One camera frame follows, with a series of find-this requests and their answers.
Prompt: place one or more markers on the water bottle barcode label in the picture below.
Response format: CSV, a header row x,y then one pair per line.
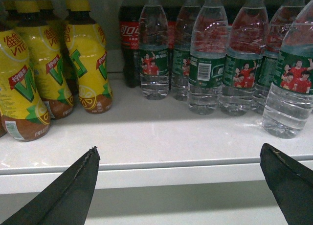
x,y
207,57

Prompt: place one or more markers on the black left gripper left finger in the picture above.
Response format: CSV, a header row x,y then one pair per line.
x,y
66,200

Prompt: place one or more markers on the yellow lemon tea bottle middle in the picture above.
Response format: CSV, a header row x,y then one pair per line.
x,y
46,58

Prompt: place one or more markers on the yellow lemon tea bottle rear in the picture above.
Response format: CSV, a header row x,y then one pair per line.
x,y
47,12

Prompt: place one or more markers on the water bottle green label leftmost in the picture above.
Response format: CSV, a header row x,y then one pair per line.
x,y
153,51

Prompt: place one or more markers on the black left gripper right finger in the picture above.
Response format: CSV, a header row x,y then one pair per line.
x,y
291,184

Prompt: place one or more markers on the dark cola bottle red label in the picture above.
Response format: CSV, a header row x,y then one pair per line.
x,y
128,16

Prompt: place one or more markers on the yellow lemon tea bottle front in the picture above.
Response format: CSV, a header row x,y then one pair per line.
x,y
23,114

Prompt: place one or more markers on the water bottle team picture label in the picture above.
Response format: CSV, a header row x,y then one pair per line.
x,y
244,53

